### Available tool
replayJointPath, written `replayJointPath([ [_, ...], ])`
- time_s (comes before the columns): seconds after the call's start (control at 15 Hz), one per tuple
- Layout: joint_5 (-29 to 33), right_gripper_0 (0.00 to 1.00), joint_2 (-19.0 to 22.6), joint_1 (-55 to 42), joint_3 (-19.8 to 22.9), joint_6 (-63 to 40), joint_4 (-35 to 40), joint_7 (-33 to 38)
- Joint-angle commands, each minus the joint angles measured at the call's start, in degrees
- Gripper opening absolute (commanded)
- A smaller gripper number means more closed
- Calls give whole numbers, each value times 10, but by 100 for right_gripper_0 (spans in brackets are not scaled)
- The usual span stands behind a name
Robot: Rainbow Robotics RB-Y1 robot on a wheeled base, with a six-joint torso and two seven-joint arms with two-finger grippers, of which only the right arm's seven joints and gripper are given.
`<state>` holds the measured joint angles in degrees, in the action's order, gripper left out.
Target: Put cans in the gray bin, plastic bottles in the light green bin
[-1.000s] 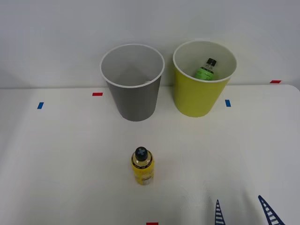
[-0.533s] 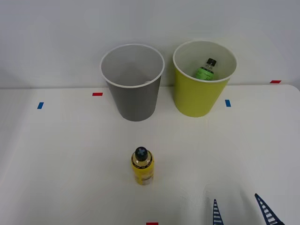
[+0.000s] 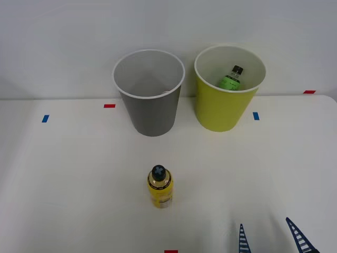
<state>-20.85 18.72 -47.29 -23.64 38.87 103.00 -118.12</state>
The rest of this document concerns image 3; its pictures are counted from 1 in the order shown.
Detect yellow label plastic bottle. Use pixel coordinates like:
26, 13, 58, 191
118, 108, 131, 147
146, 164, 174, 209

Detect green label plastic bottle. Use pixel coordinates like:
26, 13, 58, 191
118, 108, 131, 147
216, 65, 245, 92

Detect grey plastic waste bin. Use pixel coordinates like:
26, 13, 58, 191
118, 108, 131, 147
112, 48, 186, 138

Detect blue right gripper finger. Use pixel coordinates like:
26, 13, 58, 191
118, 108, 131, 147
285, 217, 321, 253
238, 223, 252, 253

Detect yellow-green plastic waste bin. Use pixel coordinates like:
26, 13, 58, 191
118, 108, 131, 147
194, 44, 267, 133

